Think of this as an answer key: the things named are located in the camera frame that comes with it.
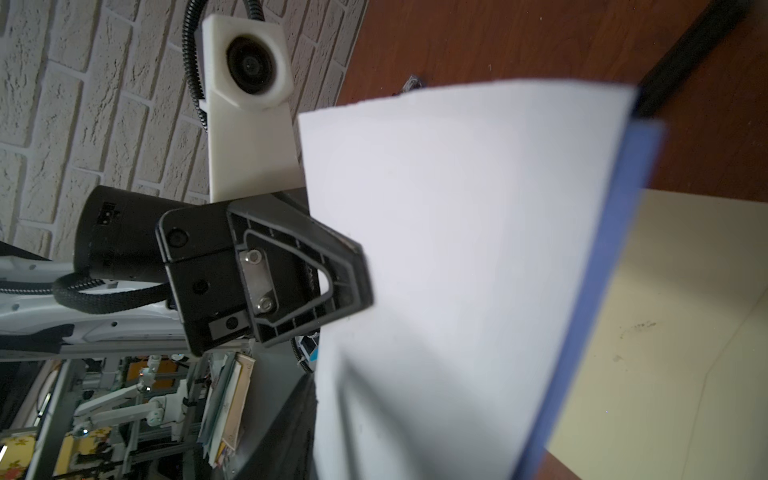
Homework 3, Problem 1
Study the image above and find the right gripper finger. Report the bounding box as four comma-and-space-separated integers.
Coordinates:
234, 374, 317, 479

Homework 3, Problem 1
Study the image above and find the red black pipe wrench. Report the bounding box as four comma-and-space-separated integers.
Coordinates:
632, 0, 755, 118

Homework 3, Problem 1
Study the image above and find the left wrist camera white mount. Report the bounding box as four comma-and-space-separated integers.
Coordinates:
202, 15, 305, 203

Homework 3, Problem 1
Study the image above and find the small black clear plug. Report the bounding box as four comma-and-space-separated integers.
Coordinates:
400, 75, 425, 94

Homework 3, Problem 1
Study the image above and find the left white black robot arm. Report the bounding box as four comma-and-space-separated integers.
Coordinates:
1, 186, 374, 361

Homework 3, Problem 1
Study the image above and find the cream yellow envelope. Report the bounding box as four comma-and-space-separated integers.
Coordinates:
549, 190, 767, 479

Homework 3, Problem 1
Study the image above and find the white letter with blue border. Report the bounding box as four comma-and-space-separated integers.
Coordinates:
298, 80, 664, 479

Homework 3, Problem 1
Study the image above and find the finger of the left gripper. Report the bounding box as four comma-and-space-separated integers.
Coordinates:
226, 196, 374, 347

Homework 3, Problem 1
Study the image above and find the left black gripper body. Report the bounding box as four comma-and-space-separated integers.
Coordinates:
155, 188, 313, 358

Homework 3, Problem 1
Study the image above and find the left black corrugated cable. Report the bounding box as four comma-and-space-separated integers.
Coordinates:
0, 0, 268, 316

